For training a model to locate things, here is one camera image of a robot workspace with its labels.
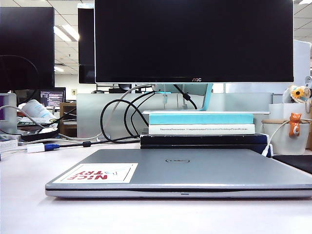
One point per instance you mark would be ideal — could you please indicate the nice try sticker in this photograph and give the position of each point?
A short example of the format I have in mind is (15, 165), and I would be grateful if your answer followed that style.
(97, 173)

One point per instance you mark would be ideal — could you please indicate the teal book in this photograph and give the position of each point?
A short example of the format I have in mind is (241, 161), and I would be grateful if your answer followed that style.
(200, 119)

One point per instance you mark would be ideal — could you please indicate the laptop screen with code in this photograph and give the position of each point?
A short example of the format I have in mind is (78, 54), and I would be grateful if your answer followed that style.
(52, 97)

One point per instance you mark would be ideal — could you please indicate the narrow black monitor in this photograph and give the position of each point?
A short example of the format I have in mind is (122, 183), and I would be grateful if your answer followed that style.
(86, 48)

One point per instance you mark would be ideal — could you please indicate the teal monitor stand neck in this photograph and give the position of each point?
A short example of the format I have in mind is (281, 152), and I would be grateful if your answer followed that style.
(207, 97)

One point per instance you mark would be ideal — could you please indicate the black thick book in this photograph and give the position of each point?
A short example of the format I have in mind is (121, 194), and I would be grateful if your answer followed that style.
(195, 140)

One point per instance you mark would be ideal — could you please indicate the owl plush with sunflower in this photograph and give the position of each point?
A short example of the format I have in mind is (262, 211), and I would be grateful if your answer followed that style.
(298, 92)

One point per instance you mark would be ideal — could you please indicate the ceiling light panel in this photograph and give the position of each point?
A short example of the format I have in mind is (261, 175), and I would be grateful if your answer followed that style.
(67, 33)

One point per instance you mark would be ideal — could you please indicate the blue VGA connector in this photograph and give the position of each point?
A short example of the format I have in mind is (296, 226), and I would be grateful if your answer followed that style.
(51, 146)

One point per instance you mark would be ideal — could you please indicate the round wooden cup lid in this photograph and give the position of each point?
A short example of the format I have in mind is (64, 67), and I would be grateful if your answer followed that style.
(275, 121)

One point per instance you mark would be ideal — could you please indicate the gray desk partition panel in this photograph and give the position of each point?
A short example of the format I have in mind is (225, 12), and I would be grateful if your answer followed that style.
(92, 114)

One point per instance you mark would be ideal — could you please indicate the white ceramic cup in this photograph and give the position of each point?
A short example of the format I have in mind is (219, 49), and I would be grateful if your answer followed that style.
(280, 143)

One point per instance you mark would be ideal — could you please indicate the white device purple screen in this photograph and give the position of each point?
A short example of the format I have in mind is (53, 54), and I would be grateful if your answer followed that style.
(11, 114)

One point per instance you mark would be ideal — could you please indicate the white partition panel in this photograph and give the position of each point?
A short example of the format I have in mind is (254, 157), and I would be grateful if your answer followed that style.
(302, 61)

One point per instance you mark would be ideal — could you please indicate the gray laptop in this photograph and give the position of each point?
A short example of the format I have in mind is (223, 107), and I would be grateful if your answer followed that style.
(195, 170)

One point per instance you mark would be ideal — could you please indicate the black AOC monitor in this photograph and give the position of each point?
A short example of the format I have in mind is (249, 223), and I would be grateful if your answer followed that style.
(195, 41)

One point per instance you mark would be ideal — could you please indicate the large black monitor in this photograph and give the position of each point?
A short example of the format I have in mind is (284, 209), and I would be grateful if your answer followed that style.
(24, 48)

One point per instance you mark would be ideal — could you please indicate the white printed paper roll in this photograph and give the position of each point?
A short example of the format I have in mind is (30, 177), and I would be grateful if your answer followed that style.
(36, 109)

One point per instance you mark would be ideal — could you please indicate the brown wooden cabinet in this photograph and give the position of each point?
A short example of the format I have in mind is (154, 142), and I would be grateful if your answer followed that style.
(68, 117)

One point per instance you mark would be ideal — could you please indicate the white desk organizer box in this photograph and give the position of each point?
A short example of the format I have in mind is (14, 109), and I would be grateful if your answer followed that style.
(280, 111)

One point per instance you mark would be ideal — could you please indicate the white video adapter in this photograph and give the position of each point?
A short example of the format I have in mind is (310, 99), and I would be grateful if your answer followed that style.
(35, 148)

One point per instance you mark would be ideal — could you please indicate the white book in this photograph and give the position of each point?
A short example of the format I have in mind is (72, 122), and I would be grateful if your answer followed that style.
(170, 129)

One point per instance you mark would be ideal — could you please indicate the black round monitor base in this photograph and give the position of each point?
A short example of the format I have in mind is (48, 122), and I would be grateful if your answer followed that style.
(39, 135)

